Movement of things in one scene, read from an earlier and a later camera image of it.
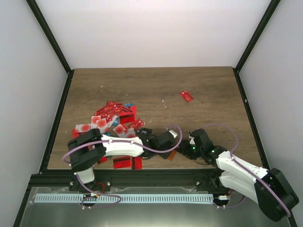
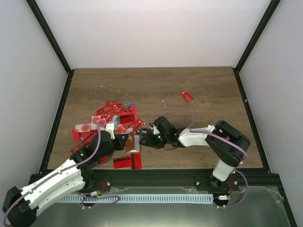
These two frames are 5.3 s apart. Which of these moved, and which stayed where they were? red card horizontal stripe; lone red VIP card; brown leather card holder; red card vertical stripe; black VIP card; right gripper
Moved: right gripper; brown leather card holder
Stayed: red card vertical stripe; red card horizontal stripe; lone red VIP card; black VIP card
